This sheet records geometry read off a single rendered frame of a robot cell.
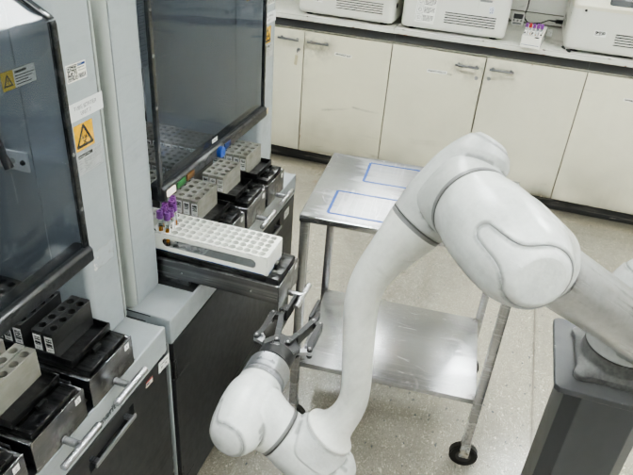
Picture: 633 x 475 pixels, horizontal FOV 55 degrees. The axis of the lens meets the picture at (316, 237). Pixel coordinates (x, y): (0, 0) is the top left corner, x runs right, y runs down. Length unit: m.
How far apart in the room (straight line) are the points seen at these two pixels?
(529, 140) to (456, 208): 2.77
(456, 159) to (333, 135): 2.87
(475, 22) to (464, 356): 1.95
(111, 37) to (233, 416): 0.71
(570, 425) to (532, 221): 0.84
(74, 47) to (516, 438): 1.83
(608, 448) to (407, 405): 0.86
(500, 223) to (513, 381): 1.72
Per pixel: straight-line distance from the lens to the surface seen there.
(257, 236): 1.48
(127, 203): 1.33
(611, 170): 3.72
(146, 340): 1.38
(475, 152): 0.97
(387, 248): 1.01
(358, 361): 1.10
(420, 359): 2.06
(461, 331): 2.21
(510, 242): 0.81
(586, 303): 0.99
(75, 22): 1.12
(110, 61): 1.21
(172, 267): 1.50
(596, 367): 1.51
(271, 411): 1.16
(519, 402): 2.44
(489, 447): 2.25
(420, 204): 0.97
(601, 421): 1.58
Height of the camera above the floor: 1.63
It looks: 31 degrees down
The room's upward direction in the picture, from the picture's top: 5 degrees clockwise
